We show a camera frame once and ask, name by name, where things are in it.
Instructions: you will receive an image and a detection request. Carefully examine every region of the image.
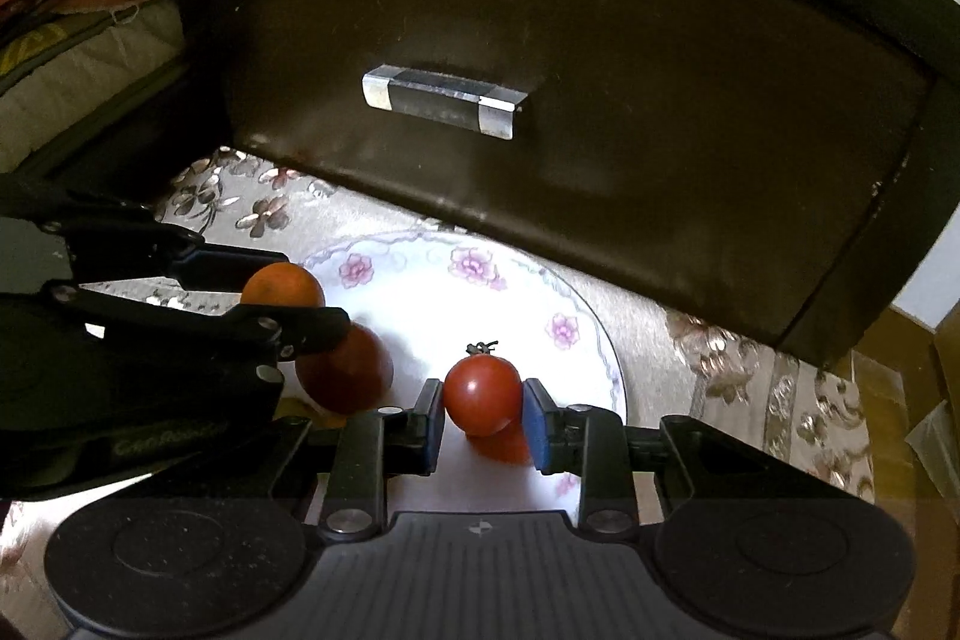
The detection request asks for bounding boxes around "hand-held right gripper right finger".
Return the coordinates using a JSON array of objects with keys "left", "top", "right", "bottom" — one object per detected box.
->
[{"left": 520, "top": 376, "right": 877, "bottom": 534}]

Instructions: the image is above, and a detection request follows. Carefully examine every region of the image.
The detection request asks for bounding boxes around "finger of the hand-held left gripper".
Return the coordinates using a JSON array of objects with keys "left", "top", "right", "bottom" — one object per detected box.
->
[
  {"left": 0, "top": 173, "right": 291, "bottom": 295},
  {"left": 45, "top": 281, "right": 352, "bottom": 386}
]

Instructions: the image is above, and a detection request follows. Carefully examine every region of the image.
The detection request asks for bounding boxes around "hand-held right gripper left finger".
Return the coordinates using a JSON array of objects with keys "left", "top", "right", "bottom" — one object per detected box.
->
[{"left": 296, "top": 377, "right": 447, "bottom": 540}]

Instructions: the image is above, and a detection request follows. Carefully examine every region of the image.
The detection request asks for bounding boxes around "small mandarin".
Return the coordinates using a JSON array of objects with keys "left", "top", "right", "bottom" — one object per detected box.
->
[{"left": 241, "top": 262, "right": 326, "bottom": 311}]

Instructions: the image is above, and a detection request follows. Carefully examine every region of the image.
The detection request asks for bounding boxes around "cherry tomato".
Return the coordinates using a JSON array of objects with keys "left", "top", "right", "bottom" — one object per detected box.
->
[{"left": 443, "top": 341, "right": 521, "bottom": 438}]

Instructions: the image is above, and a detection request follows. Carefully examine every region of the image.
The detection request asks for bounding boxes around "large dark red tomato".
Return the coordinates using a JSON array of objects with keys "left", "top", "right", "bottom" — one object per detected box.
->
[{"left": 294, "top": 323, "right": 395, "bottom": 415}]

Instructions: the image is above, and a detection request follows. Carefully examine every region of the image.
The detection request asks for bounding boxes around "white floral plate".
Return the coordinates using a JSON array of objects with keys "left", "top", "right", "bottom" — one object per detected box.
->
[{"left": 270, "top": 227, "right": 625, "bottom": 530}]

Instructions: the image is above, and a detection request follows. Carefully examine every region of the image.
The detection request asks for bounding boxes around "floral beige tablecloth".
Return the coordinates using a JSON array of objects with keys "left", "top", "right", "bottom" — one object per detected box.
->
[{"left": 0, "top": 143, "right": 877, "bottom": 640}]

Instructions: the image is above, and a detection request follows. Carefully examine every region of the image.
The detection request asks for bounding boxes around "dark wooden nightstand drawer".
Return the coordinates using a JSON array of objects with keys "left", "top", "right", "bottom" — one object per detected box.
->
[{"left": 171, "top": 0, "right": 960, "bottom": 372}]

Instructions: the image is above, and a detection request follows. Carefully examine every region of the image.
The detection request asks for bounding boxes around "silver drawer handle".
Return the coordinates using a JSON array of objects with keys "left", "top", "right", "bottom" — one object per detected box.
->
[{"left": 361, "top": 61, "right": 530, "bottom": 141}]

